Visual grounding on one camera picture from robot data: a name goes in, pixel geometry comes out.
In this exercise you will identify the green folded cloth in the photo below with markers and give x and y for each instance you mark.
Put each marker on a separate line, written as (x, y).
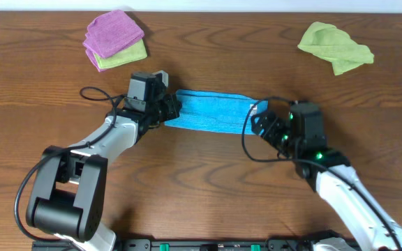
(133, 53)

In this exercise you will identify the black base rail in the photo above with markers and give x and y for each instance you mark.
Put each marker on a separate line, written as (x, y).
(328, 244)

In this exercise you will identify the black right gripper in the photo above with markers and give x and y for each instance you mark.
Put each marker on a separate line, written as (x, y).
(269, 133)

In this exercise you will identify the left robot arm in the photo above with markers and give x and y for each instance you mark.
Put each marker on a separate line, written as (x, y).
(68, 193)

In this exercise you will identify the blue microfiber cloth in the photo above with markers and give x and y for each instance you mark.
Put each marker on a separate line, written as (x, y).
(216, 112)

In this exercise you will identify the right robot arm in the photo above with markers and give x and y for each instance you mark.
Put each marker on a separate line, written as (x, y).
(300, 138)

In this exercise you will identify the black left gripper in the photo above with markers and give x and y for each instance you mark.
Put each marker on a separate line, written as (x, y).
(168, 108)

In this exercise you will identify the purple folded cloth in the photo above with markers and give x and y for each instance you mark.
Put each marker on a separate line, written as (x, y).
(111, 33)

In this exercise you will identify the crumpled green cloth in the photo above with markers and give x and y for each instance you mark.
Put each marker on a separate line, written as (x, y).
(331, 44)

